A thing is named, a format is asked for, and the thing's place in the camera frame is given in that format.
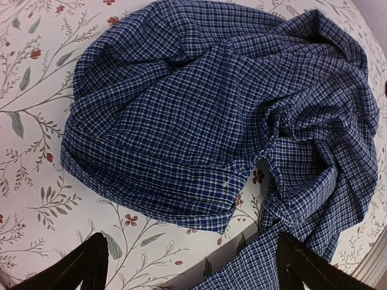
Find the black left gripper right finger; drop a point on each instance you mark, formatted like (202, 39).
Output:
(300, 268)

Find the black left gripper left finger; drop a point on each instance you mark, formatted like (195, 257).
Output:
(85, 267)

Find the blue plaid button shirt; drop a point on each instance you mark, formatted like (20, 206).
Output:
(175, 104)

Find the floral patterned table cloth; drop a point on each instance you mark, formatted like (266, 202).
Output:
(46, 212)

